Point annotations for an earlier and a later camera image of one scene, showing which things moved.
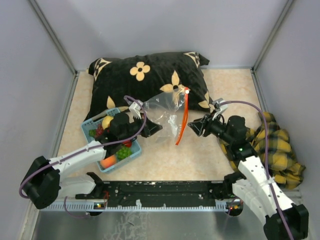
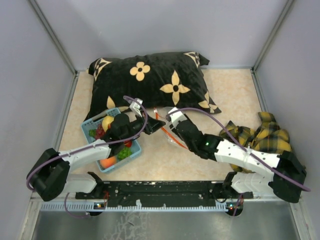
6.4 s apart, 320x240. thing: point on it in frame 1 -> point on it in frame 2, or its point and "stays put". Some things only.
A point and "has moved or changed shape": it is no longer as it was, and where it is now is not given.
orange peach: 109,161 stays put
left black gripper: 151,128 stays put
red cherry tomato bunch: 128,143 stays put
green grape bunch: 123,152 stays put
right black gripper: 197,124 -> 175,128
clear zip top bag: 170,111 has moved or changed shape
